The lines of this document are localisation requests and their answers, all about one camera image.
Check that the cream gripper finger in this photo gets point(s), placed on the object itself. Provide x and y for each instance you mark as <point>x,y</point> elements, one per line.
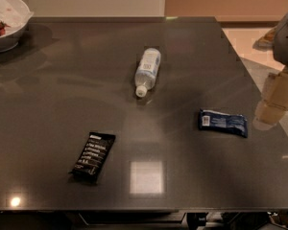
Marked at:
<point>275,90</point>
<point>267,115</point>

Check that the black rxbar chocolate bar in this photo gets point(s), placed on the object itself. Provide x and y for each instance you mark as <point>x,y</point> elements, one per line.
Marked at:
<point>93,156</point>

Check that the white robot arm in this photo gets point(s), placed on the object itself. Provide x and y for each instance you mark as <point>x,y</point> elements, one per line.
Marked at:
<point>280,47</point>

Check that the blue rxbar blueberry bar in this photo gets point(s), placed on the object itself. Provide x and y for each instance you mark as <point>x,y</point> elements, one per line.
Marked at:
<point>227,123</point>

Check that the clear plastic water bottle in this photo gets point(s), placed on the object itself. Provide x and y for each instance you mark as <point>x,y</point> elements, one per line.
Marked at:
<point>146,72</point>

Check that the white bowl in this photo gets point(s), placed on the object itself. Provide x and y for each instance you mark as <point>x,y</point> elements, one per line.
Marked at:
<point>16,15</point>

